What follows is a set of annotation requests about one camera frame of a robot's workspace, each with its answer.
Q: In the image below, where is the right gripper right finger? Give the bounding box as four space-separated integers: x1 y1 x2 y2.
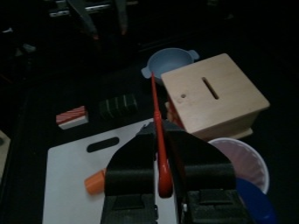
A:
164 121 249 224

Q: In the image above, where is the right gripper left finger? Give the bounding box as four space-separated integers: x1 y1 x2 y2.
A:
101 122 158 224

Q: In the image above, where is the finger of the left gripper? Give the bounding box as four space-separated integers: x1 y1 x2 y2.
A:
66 0 98 41
113 0 130 37

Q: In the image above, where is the orange toy carrot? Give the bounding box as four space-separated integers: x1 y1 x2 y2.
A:
84 168 108 196

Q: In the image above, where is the red toy knife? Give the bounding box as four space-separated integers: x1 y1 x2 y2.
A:
149 71 173 199

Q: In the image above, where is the red plastic cup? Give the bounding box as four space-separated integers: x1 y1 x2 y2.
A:
208 137 271 195

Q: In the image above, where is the white plastic cutting board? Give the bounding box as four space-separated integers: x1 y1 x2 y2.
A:
41 117 184 224

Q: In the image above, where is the blue toy utensil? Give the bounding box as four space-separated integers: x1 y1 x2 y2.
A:
232 178 277 224

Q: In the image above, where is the light blue bottle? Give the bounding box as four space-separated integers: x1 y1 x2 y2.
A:
140 47 201 86

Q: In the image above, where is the green striped sushi block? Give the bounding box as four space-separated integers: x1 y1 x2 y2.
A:
97 94 138 120

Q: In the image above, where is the red striped sushi block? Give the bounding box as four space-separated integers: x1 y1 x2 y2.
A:
54 105 89 130

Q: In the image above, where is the wooden slot box red drawer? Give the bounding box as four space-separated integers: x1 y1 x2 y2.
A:
160 52 271 142

